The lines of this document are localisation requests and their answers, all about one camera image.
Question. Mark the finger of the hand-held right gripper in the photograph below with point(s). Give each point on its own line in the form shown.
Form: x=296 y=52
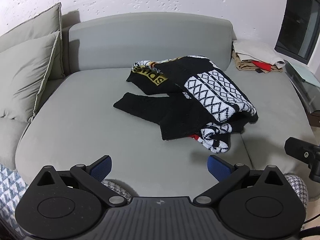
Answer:
x=298 y=150

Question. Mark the white folded cloth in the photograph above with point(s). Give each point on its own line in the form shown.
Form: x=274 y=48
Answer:
x=257 y=50

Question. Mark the glass side table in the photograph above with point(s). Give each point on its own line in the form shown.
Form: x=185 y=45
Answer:
x=306 y=92

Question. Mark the dark window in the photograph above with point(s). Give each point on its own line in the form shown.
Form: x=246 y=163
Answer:
x=298 y=22

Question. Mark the beige patterned folded cloth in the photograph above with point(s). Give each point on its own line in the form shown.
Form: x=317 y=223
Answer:
x=243 y=65

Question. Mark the pale green paper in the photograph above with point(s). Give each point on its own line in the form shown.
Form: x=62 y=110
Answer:
x=303 y=73

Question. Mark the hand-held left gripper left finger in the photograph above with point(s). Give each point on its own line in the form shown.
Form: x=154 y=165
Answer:
x=102 y=167

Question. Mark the red cloth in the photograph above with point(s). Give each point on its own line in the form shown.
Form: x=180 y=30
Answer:
x=261 y=65

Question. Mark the grey sofa cushion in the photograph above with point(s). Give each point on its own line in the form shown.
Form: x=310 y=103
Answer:
x=25 y=40
x=25 y=80

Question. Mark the blue white triangle rug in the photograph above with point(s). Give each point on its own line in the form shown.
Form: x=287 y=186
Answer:
x=10 y=190

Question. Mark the grey sofa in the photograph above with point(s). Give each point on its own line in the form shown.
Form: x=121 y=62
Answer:
x=87 y=120

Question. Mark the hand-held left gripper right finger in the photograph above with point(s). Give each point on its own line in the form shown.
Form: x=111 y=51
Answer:
x=218 y=168

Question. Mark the black white patterned knit sweater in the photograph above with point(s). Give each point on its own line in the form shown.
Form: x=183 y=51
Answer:
x=200 y=97

